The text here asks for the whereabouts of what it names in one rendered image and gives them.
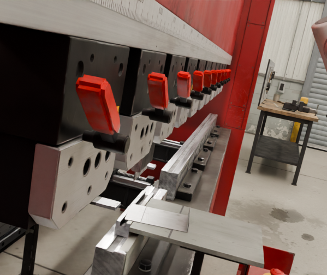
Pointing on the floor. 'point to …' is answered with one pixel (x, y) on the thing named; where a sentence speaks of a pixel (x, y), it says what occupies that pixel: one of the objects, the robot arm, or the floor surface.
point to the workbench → (291, 111)
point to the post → (30, 251)
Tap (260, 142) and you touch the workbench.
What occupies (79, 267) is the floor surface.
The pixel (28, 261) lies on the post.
